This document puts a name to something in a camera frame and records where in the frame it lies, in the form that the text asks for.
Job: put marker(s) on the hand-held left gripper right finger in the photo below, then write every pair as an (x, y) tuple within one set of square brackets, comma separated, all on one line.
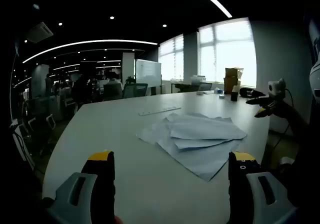
[(281, 209)]

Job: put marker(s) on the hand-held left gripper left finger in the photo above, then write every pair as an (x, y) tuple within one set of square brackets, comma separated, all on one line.
[(62, 209)]

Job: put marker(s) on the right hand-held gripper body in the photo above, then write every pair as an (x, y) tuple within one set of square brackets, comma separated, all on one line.
[(273, 87)]

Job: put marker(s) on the pile of white printing papers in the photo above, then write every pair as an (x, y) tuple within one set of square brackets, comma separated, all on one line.
[(200, 134)]

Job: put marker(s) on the person's left hand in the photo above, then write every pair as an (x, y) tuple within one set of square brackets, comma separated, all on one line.
[(118, 220)]

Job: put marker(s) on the black device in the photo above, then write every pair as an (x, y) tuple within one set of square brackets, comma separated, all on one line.
[(243, 92)]

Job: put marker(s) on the black cup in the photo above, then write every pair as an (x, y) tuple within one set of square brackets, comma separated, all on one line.
[(234, 94)]

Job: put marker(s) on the brown cardboard box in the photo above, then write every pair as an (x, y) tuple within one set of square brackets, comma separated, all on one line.
[(230, 85)]

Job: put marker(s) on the open cardboard box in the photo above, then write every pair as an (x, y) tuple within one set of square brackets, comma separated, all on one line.
[(233, 73)]

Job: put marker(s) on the small white item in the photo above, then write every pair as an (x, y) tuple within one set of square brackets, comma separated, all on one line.
[(221, 97)]

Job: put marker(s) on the white chest-worn device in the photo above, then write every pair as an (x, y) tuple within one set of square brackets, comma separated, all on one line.
[(315, 79)]

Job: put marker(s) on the blue tissue box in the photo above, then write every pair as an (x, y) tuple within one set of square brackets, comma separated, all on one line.
[(218, 90)]

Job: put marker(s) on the black office chair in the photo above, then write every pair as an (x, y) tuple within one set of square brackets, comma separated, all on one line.
[(205, 87)]

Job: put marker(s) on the grey desk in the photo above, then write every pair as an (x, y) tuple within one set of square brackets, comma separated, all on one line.
[(182, 85)]

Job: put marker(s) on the long ceiling light strip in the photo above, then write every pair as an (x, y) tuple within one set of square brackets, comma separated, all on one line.
[(227, 13)]

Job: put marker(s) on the white office chair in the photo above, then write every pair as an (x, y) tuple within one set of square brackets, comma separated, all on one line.
[(50, 121)]

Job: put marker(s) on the white table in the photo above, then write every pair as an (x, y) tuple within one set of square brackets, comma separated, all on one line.
[(112, 124)]

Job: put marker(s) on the clear plastic ruler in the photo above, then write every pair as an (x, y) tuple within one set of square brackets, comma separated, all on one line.
[(160, 110)]

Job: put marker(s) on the white whiteboard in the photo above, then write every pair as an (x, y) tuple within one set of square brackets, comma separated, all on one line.
[(148, 71)]

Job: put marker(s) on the mesh office chair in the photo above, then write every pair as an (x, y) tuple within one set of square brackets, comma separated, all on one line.
[(135, 90)]

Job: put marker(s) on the grey office chair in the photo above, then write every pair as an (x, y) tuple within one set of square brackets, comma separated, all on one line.
[(113, 91)]

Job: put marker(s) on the green potted plant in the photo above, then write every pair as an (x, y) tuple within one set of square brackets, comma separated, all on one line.
[(130, 80)]

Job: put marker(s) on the curved ceiling light strip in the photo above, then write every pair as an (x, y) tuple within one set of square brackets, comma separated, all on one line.
[(140, 42)]

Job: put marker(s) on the ceiling air conditioner unit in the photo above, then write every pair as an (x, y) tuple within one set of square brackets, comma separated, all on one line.
[(40, 32)]

